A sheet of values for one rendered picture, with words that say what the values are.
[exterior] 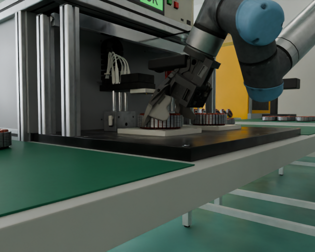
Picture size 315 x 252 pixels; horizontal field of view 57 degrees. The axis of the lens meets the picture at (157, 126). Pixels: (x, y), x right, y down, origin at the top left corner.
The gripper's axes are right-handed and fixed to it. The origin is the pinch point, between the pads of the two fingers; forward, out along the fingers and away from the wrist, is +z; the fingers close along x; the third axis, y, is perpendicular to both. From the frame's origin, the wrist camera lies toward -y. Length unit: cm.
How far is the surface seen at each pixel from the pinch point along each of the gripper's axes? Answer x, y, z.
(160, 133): -7.5, 6.6, -1.8
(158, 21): 12.0, -23.3, -20.9
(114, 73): -1.5, -19.3, -4.6
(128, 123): 0.8, -9.9, 6.1
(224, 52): 348, -181, 0
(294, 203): 161, 24, 58
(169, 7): 20.8, -29.3, -25.8
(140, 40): 3.0, -19.0, -14.9
